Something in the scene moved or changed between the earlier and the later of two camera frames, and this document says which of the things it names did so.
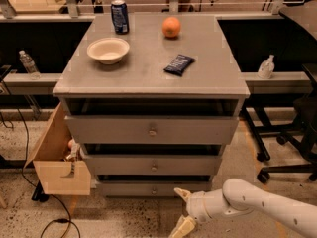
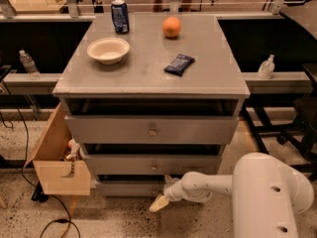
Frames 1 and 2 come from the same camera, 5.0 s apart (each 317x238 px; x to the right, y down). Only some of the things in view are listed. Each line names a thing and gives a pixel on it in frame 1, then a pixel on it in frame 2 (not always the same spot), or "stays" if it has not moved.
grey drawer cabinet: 153,101 stays
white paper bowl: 109,51 stays
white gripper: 195,206 -> 173,191
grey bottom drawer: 157,188 stays
